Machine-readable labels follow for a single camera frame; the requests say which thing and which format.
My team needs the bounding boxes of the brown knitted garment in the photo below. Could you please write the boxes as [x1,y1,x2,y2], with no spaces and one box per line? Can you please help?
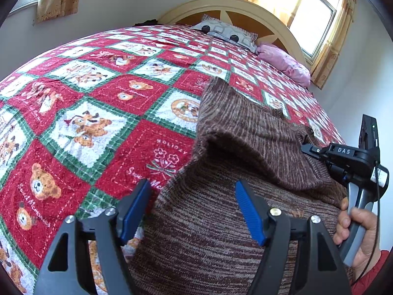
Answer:
[130,78,351,294]

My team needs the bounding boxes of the person's right hand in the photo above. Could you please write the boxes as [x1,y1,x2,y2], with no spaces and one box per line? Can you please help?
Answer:
[333,197,381,279]

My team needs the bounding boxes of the yellow curtain right of window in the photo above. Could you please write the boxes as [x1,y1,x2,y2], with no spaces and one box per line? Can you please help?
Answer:
[311,0,356,90]

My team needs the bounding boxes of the pink pillow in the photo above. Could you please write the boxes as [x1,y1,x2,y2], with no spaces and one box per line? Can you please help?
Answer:
[256,43,311,88]

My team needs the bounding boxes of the red patchwork teddy bedspread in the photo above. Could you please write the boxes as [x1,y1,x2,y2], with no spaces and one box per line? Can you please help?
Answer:
[1,25,342,294]

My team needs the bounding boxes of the window with bright light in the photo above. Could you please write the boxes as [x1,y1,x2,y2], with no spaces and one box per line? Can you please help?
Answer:
[290,0,339,61]

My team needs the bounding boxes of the cream wooden headboard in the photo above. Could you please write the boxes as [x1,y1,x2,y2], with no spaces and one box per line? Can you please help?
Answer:
[158,0,306,65]

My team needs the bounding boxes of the grey patterned pillow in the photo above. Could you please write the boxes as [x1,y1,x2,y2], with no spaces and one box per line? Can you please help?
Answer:
[191,14,258,53]

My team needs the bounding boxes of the dark cloth beside bed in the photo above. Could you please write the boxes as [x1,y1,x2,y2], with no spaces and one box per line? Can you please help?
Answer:
[133,19,158,27]

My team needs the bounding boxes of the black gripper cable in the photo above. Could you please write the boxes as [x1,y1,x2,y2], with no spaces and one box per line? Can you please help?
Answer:
[350,159,383,286]

